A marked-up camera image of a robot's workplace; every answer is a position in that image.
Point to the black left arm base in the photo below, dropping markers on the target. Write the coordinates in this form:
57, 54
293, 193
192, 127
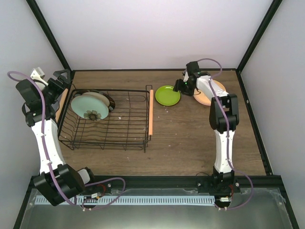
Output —
95, 193

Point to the lime green plate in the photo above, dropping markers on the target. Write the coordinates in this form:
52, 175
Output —
166, 96

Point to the black aluminium cage frame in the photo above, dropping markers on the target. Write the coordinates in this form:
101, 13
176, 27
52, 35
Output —
154, 182

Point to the cream yellow plastic plate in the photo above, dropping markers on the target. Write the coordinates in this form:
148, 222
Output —
199, 93

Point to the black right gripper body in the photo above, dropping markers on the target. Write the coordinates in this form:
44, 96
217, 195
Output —
187, 89

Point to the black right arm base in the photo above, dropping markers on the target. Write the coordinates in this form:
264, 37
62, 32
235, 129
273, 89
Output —
223, 193

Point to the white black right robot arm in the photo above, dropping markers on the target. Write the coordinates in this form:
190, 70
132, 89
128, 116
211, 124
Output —
223, 118

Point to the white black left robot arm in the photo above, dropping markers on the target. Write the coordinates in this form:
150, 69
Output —
57, 181

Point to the black wire dish rack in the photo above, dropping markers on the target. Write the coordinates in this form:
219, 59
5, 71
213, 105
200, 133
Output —
127, 127

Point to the white slotted cable duct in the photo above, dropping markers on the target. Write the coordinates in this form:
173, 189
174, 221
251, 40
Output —
149, 200

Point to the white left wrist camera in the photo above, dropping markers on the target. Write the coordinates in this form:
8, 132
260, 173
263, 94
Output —
37, 75

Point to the light blue floral plate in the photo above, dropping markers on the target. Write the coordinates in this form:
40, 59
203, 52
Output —
85, 106

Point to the pink plastic plate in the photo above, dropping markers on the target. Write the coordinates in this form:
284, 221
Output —
204, 101

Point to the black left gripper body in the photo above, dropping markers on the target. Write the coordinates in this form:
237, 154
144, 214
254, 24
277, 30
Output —
57, 92

